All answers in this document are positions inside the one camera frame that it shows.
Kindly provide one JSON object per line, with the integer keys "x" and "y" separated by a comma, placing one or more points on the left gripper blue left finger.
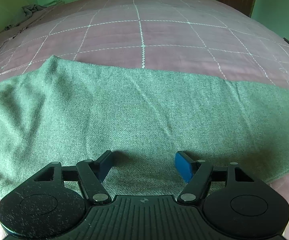
{"x": 91, "y": 174}

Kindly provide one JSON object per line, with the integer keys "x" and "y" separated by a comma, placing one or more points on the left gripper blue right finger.
{"x": 197, "y": 176}

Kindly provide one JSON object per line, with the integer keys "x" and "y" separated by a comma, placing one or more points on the green grey pants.
{"x": 69, "y": 111}

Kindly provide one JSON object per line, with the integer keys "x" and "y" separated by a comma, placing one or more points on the pink checked bed sheet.
{"x": 200, "y": 37}

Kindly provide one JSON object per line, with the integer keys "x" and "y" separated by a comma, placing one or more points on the grey crumpled cloth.
{"x": 29, "y": 10}

